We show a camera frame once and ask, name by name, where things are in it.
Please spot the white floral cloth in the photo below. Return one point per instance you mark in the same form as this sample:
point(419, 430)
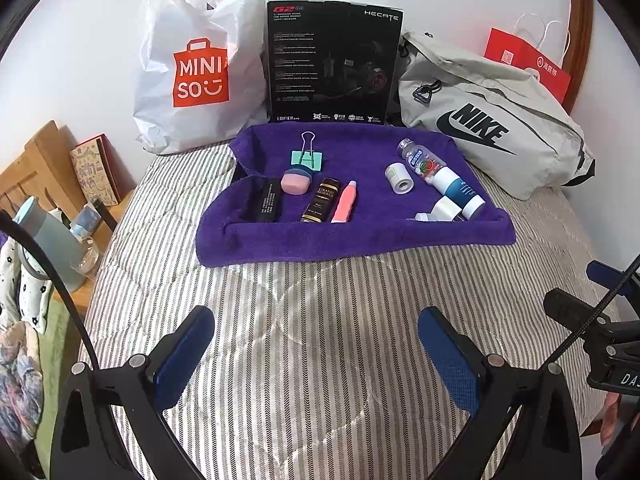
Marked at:
point(25, 300)

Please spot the green binder clip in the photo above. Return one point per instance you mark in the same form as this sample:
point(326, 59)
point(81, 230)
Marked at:
point(312, 160)

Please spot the pink tube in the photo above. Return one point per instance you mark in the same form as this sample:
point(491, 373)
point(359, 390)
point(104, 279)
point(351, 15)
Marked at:
point(345, 202)

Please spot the white plastic shopping bag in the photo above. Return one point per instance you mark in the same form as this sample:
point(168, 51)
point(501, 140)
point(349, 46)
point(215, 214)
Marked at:
point(200, 25)

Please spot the clear glass jar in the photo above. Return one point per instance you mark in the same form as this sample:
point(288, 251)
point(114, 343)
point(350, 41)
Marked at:
point(90, 257)

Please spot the wooden post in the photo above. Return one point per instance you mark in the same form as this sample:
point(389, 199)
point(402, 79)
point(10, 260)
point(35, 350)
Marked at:
point(581, 20)

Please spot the colourful patterned cloth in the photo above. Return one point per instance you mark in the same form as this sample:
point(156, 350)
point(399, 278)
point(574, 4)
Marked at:
point(20, 375)

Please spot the blue-grey kettle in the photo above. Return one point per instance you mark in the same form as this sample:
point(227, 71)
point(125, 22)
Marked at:
point(50, 240)

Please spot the black headset box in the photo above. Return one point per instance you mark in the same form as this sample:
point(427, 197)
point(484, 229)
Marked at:
point(330, 60)

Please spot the clear pill bottle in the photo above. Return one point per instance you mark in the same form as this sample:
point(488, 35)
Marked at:
point(422, 162)

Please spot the purple towel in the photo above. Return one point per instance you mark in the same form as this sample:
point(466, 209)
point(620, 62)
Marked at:
point(360, 240)

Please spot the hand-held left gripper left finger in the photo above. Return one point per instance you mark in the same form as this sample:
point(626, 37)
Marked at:
point(182, 355)

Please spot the white and blue balm bottle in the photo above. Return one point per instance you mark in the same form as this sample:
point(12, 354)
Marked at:
point(457, 190)

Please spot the wooden headboard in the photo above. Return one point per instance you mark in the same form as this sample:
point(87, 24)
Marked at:
point(35, 155)

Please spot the person's right hand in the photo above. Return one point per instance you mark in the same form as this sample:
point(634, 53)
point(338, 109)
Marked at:
point(610, 425)

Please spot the black rectangular box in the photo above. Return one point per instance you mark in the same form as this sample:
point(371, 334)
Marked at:
point(267, 202)

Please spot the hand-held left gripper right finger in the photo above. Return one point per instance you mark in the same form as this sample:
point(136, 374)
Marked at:
point(447, 355)

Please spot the patterned book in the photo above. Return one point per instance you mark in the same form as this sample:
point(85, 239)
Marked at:
point(95, 170)

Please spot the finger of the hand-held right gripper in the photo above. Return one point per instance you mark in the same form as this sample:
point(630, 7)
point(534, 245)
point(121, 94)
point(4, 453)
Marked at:
point(607, 275)
point(570, 305)

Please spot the pink and blue sponge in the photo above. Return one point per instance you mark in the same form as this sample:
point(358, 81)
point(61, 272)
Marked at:
point(295, 182)

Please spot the red paper bag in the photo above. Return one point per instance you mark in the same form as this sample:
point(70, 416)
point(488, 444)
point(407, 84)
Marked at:
point(520, 55)

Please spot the black and gold pack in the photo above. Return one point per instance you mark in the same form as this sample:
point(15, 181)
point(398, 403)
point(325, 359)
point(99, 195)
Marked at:
point(320, 200)

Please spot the grey sports bag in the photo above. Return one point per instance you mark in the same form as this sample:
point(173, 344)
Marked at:
point(525, 125)

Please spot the striped bed quilt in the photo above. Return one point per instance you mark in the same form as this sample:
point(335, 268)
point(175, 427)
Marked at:
point(320, 310)

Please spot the white plug-in light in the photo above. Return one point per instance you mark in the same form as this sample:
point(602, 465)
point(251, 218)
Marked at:
point(424, 216)

